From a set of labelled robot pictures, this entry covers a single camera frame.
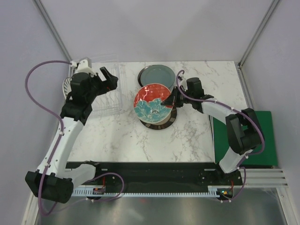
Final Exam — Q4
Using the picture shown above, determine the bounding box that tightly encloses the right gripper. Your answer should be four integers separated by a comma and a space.
162, 86, 194, 107

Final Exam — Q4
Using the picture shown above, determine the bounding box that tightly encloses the black striped rim plate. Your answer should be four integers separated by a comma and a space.
140, 109, 177, 130

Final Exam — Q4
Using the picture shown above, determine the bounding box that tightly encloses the red plate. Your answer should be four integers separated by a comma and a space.
133, 83, 173, 124

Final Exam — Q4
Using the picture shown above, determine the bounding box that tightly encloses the teal green plate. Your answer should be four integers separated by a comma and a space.
143, 65, 175, 90

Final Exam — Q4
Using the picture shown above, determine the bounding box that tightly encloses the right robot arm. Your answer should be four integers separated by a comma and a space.
161, 76, 265, 185

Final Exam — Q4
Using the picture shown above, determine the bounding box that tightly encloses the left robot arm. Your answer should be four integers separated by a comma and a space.
25, 67, 118, 203

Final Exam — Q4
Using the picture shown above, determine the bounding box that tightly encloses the white black radial plate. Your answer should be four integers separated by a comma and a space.
62, 77, 72, 99

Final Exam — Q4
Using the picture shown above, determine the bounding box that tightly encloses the green binder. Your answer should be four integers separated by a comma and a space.
209, 111, 278, 168

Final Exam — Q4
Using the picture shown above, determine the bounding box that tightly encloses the white wire dish rack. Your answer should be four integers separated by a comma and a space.
60, 55, 123, 118

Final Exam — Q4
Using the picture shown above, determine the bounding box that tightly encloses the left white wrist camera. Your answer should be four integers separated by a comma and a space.
70, 57, 96, 77

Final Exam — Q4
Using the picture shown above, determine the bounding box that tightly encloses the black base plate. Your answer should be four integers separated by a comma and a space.
85, 161, 242, 192

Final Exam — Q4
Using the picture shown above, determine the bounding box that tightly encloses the white cable duct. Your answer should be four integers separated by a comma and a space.
71, 185, 233, 198

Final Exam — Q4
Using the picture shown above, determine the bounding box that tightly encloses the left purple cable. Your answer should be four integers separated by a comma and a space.
25, 60, 125, 217

